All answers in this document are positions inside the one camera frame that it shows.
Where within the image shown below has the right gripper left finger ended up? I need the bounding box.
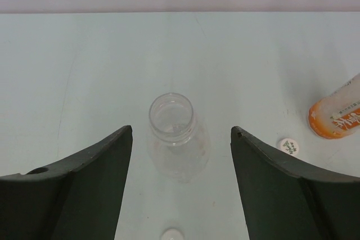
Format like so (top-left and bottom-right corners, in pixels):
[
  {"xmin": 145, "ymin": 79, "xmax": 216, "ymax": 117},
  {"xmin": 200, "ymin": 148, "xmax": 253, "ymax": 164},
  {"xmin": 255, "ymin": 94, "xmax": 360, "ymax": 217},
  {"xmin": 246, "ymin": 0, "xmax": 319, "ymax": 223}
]
[{"xmin": 1, "ymin": 125, "xmax": 133, "ymax": 239}]

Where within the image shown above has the white water bottle cap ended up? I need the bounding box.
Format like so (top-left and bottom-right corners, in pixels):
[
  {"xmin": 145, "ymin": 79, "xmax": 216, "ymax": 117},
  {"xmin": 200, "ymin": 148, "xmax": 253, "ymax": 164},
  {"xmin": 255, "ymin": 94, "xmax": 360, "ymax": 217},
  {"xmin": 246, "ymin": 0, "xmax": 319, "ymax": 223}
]
[{"xmin": 160, "ymin": 228, "xmax": 185, "ymax": 240}]

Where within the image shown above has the clear water bottle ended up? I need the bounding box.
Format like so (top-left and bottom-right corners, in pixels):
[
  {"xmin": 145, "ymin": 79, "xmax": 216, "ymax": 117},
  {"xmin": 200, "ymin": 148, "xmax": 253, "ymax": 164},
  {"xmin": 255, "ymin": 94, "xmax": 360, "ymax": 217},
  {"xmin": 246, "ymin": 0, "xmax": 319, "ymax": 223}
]
[{"xmin": 147, "ymin": 93, "xmax": 211, "ymax": 183}]

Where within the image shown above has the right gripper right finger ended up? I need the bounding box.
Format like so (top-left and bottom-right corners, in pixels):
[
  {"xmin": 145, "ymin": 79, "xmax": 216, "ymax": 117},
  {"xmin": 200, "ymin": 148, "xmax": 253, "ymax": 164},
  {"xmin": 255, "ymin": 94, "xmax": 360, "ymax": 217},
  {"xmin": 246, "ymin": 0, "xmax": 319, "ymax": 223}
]
[{"xmin": 231, "ymin": 126, "xmax": 359, "ymax": 239}]

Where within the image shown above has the large orange tea bottle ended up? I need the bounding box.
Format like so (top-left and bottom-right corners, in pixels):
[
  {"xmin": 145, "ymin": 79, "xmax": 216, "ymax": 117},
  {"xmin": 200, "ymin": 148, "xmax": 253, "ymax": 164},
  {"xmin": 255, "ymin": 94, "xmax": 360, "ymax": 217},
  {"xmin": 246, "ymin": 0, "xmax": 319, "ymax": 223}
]
[{"xmin": 308, "ymin": 74, "xmax": 359, "ymax": 139}]

